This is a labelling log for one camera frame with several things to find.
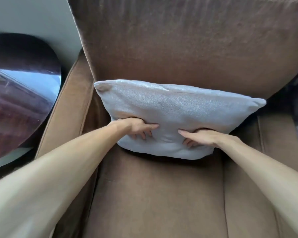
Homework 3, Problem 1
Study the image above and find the brown fabric armchair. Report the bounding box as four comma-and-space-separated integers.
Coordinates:
36, 0, 298, 238

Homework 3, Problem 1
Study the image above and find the person's left forearm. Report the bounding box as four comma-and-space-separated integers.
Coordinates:
0, 120, 126, 238

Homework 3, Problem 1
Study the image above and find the person's right forearm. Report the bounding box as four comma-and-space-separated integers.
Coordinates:
213, 135, 298, 238

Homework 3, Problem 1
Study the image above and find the person's right hand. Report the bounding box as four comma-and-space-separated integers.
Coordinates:
178, 128, 227, 149

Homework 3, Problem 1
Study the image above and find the dark glossy round side table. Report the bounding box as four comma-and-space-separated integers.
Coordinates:
0, 33, 63, 164

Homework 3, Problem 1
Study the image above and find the light grey throw pillow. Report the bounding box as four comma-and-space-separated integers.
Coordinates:
94, 79, 267, 160

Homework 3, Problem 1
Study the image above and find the person's left hand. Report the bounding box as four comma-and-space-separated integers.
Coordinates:
111, 117, 160, 141

